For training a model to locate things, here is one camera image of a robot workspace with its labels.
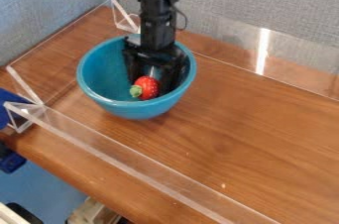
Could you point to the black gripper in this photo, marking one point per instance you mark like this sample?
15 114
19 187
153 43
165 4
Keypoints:
153 48

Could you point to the red strawberry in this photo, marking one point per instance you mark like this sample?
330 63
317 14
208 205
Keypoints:
145 88

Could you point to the blue bowl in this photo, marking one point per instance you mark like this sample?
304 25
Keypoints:
103 80

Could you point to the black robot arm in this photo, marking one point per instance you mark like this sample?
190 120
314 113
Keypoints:
157 7

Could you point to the clear acrylic barrier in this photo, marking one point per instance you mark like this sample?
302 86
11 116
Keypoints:
245 153

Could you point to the blue clamp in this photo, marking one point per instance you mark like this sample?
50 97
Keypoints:
11 161

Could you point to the beige object under table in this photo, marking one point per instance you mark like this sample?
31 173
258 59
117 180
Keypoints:
93 213

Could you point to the white and black object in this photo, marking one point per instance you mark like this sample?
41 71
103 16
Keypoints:
15 214

